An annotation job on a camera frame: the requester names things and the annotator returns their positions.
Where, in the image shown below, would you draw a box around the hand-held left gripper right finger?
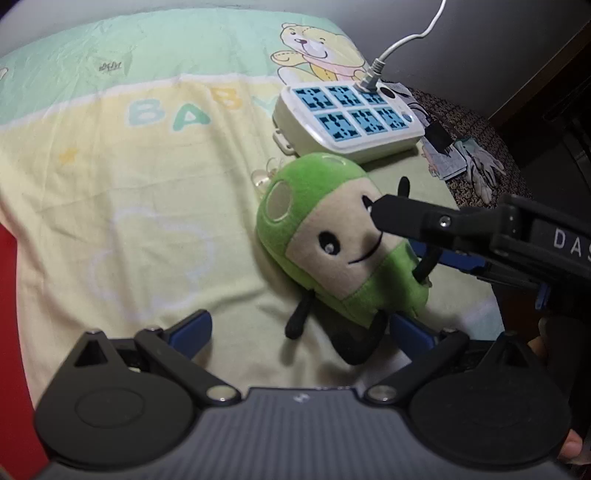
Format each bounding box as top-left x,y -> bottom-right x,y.
362,314 -> 539,407

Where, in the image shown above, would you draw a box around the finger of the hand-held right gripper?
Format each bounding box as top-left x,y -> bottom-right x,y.
410,240 -> 486,275
370,194 -> 521,253

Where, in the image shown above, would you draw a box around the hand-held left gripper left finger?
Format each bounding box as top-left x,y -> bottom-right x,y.
65,310 -> 241,407

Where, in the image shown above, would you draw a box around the green plush toy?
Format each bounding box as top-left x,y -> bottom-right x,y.
255,153 -> 433,366

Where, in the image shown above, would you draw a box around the red cardboard box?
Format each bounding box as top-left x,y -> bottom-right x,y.
0,222 -> 40,467

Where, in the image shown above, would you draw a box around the person's right hand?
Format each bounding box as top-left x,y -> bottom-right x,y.
556,428 -> 586,468

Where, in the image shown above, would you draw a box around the printed paper leaflet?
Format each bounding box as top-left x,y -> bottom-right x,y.
419,137 -> 468,182

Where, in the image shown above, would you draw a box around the white gloves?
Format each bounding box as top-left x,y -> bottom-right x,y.
455,137 -> 507,205

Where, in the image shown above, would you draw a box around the black power adapter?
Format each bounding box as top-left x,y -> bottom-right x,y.
425,122 -> 452,152

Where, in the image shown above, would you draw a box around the white blue power strip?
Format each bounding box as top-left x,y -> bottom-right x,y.
271,82 -> 426,165

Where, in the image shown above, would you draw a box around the bear printed blanket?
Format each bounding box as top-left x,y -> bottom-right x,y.
0,17 -> 506,409

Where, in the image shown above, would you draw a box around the clear suction cup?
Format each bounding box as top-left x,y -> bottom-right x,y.
250,158 -> 279,191

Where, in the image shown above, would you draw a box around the dark wooden furniture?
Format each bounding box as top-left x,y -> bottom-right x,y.
488,0 -> 591,195

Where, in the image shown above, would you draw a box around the white power cable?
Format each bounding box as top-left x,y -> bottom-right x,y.
355,0 -> 450,92

